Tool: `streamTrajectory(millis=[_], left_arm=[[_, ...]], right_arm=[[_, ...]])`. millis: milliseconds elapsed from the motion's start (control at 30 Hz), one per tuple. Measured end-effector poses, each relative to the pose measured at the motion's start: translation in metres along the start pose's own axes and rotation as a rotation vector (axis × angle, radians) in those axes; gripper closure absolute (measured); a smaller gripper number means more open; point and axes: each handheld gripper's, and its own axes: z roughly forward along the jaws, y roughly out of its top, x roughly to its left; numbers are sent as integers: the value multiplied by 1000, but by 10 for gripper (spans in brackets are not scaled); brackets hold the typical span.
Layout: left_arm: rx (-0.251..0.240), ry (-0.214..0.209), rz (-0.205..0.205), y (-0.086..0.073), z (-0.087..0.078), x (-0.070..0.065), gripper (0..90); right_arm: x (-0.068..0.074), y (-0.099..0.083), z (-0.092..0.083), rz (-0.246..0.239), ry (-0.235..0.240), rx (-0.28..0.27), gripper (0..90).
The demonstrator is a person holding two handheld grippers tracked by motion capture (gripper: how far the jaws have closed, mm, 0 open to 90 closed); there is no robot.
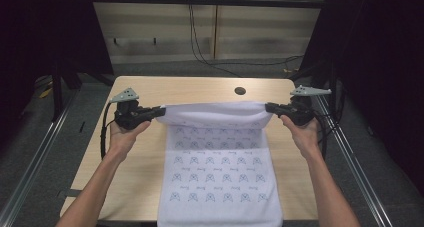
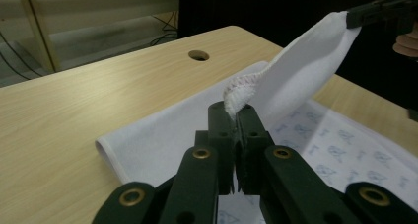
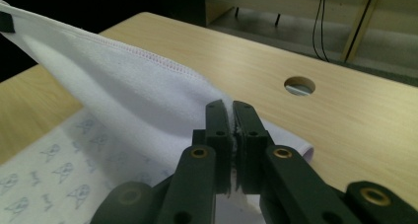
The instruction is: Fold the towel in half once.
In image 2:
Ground beige metal frame post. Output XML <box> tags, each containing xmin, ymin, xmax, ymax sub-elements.
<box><xmin>14</xmin><ymin>0</ymin><xmax>62</xmax><ymax>74</ymax></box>

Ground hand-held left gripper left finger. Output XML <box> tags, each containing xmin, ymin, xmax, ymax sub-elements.
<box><xmin>194</xmin><ymin>101</ymin><xmax>239</xmax><ymax>196</ymax></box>

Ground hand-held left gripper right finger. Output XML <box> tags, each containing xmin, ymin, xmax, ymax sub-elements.
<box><xmin>234</xmin><ymin>103</ymin><xmax>276</xmax><ymax>196</ymax></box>

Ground white towel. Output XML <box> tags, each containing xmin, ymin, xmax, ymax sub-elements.
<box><xmin>95</xmin><ymin>10</ymin><xmax>418</xmax><ymax>224</ymax></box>

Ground black cable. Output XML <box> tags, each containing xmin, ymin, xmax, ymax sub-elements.
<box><xmin>0</xmin><ymin>30</ymin><xmax>44</xmax><ymax>82</ymax></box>
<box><xmin>149</xmin><ymin>10</ymin><xmax>180</xmax><ymax>48</ymax></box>

